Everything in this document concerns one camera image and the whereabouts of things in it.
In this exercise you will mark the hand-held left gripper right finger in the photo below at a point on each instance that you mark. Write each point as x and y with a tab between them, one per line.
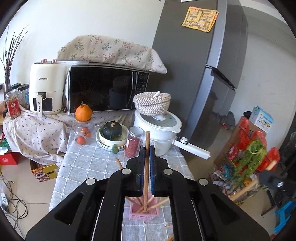
152	171

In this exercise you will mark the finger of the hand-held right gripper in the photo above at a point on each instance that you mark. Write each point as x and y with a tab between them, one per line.
268	179

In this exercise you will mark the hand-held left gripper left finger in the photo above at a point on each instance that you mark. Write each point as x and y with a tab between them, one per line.
141	169

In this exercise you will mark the bunch of wooden chopsticks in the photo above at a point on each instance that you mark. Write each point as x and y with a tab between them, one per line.
119	164

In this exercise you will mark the single light wooden chopstick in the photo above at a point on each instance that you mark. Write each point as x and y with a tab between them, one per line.
245	188
146	143

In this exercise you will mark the pink plastic chopstick basket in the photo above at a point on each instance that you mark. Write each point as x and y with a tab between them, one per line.
148	216

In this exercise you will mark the blue plastic stool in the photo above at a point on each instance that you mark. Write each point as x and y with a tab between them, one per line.
283	213

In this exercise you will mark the tall jar of red berries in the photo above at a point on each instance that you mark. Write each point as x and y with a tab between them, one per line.
133	146

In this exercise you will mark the green leafy vegetable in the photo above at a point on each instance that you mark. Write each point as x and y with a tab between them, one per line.
252	153

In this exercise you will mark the white electric pot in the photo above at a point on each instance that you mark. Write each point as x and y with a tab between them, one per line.
161	129

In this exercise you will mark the green pumpkin in bowl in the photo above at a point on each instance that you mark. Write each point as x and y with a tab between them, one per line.
101	143

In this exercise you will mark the dark green squash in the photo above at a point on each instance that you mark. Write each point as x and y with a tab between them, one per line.
112	131

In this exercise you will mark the grey checked tablecloth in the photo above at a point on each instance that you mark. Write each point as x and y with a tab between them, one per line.
92	162

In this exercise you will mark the large red plastic bag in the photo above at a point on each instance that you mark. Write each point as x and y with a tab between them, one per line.
251	133

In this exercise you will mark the blue and white cardboard box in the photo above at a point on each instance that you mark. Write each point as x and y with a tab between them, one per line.
263	120

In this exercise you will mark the glass jar with tomatoes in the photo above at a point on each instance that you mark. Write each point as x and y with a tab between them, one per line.
78	129

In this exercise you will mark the orange fruit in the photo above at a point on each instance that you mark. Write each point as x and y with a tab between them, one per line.
83	113

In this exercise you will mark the black microwave oven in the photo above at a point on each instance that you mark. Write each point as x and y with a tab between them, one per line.
99	88

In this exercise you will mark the printed cardboard box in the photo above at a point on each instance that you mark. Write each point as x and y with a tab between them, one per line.
44	173

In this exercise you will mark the grey refrigerator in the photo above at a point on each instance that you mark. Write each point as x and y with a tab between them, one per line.
185	69

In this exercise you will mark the small floral tablecloth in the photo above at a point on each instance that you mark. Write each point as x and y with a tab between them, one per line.
34	134

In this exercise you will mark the floral cover cloth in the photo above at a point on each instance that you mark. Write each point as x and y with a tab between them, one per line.
111	49

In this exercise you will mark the white air fryer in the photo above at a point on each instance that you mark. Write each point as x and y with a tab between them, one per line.
46	78

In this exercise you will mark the red box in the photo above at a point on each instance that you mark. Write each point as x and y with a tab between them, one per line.
8	160

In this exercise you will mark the black-lidded clear jar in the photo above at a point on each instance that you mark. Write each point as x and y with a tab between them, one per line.
24	95
16	87

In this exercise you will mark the white power adapter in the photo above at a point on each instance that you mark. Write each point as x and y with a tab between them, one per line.
3	200

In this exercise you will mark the nut jar with red label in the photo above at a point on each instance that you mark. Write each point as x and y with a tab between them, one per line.
12	106

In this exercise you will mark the yellow printed paper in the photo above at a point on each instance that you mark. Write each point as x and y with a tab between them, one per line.
200	19

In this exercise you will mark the dried branches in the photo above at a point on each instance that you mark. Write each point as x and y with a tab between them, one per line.
8	58

